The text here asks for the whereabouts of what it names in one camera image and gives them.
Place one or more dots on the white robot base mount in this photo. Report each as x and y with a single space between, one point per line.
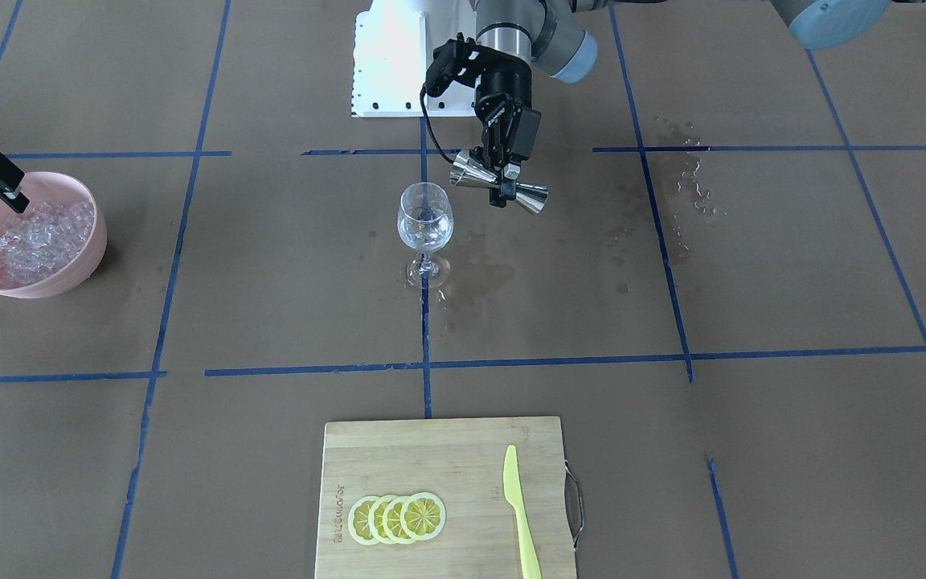
394 45

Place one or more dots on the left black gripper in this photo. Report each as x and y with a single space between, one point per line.
501 90

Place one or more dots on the pile of ice cubes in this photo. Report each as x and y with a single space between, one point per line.
43 241

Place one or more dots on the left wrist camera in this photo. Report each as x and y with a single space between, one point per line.
457 60

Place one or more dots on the pink bowl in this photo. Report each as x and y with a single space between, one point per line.
55 188

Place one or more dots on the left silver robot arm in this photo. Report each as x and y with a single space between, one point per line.
546 34

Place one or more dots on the steel double jigger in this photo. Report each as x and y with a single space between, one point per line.
468 170

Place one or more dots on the yellow plastic knife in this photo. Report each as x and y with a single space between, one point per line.
512 490

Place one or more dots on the bamboo cutting board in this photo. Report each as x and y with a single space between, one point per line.
460 460

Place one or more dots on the clear wine glass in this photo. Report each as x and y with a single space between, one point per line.
425 225

